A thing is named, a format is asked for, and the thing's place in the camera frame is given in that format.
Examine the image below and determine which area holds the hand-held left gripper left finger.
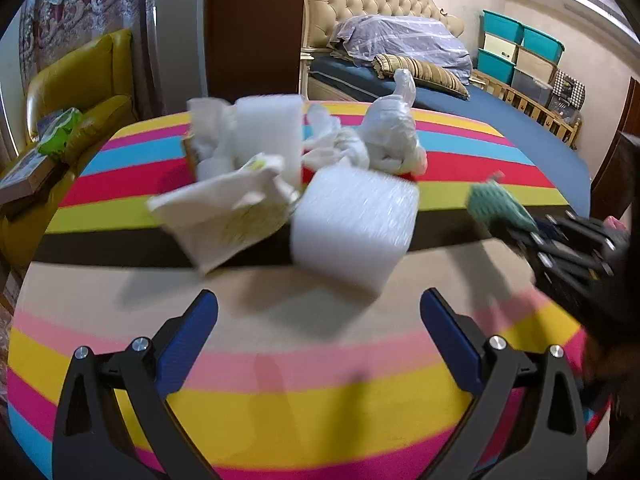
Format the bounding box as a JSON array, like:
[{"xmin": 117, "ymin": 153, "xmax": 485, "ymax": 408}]
[{"xmin": 52, "ymin": 289, "xmax": 221, "ymax": 480}]

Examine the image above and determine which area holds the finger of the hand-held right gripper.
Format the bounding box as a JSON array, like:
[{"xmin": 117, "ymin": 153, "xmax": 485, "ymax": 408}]
[
  {"xmin": 492, "ymin": 225, "xmax": 613, "ymax": 291},
  {"xmin": 540, "ymin": 212, "xmax": 628, "ymax": 256}
]

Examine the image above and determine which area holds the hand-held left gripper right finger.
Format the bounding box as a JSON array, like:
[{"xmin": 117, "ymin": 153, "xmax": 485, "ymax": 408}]
[{"xmin": 420, "ymin": 287, "xmax": 588, "ymax": 480}]

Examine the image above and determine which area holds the green knitted cloth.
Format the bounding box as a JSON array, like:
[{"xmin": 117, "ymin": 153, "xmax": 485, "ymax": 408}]
[{"xmin": 465, "ymin": 172, "xmax": 542, "ymax": 234}]

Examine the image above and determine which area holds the white foam block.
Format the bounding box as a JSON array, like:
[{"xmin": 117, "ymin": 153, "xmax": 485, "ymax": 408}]
[{"xmin": 291, "ymin": 165, "xmax": 420, "ymax": 297}]

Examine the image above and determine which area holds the white plastic bag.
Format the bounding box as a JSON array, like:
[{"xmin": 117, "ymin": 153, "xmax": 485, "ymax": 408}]
[{"xmin": 357, "ymin": 67, "xmax": 429, "ymax": 177}]

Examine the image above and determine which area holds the person's right hand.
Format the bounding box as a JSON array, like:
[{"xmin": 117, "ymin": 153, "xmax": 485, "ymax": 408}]
[{"xmin": 582, "ymin": 340, "xmax": 618, "ymax": 396}]

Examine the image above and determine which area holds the dark wooden furniture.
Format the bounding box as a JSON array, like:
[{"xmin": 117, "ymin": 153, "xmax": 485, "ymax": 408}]
[{"xmin": 590, "ymin": 77, "xmax": 640, "ymax": 222}]

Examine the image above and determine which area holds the bed with blue sheet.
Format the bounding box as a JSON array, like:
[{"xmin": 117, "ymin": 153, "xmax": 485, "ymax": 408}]
[{"xmin": 300, "ymin": 54, "xmax": 592, "ymax": 217}]

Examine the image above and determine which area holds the colourful striped tablecloth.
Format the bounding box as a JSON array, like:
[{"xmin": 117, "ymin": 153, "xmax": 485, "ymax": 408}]
[{"xmin": 7, "ymin": 101, "xmax": 602, "ymax": 480}]

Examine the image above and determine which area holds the crumpled white paper wrapper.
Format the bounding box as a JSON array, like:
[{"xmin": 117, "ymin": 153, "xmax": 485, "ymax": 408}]
[{"xmin": 147, "ymin": 154, "xmax": 302, "ymax": 274}]

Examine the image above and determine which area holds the black white patterned bag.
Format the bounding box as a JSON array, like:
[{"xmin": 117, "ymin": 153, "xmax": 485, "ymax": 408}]
[{"xmin": 551, "ymin": 69, "xmax": 587, "ymax": 112}]

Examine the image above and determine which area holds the stack of plastic storage boxes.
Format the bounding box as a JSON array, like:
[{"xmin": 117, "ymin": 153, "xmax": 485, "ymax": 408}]
[{"xmin": 477, "ymin": 9, "xmax": 567, "ymax": 107}]

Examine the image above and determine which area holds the white tissue paper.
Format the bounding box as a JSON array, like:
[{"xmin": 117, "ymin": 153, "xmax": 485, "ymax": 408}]
[{"xmin": 187, "ymin": 97, "xmax": 239, "ymax": 182}]

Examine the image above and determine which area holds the striped pillow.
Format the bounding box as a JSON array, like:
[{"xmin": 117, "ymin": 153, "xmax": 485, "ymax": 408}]
[{"xmin": 372, "ymin": 53, "xmax": 471, "ymax": 100}]

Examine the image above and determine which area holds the white foam slab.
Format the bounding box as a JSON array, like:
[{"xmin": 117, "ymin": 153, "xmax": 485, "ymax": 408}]
[{"xmin": 235, "ymin": 94, "xmax": 304, "ymax": 196}]

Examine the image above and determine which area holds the white crumpled paper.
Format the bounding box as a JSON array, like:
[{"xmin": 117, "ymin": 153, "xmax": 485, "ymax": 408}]
[{"xmin": 300, "ymin": 105, "xmax": 372, "ymax": 172}]

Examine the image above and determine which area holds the large flat book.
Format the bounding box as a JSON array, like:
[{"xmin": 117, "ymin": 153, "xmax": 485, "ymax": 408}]
[{"xmin": 0, "ymin": 150, "xmax": 57, "ymax": 197}]

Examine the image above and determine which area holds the green plastic packet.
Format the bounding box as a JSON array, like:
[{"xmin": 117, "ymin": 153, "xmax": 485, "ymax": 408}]
[{"xmin": 39, "ymin": 107, "xmax": 84, "ymax": 157}]

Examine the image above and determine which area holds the light blue duvet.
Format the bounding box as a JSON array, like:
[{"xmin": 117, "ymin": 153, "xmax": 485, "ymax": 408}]
[{"xmin": 330, "ymin": 14, "xmax": 474, "ymax": 87}]

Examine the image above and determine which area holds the yellow leather armchair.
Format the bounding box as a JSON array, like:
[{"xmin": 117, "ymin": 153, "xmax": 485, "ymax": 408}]
[{"xmin": 0, "ymin": 29, "xmax": 137, "ymax": 272}]

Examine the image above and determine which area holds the brown wooden panel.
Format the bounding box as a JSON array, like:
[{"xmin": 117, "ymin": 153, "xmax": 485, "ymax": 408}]
[{"xmin": 205, "ymin": 0, "xmax": 307, "ymax": 104}]

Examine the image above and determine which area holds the lace patterned curtain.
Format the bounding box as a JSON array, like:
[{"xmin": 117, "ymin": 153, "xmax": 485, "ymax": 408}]
[{"xmin": 19, "ymin": 0, "xmax": 151, "ymax": 73}]

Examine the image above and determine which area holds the wooden crib rail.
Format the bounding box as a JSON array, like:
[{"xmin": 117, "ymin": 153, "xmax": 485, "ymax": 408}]
[{"xmin": 471, "ymin": 70, "xmax": 584, "ymax": 150}]

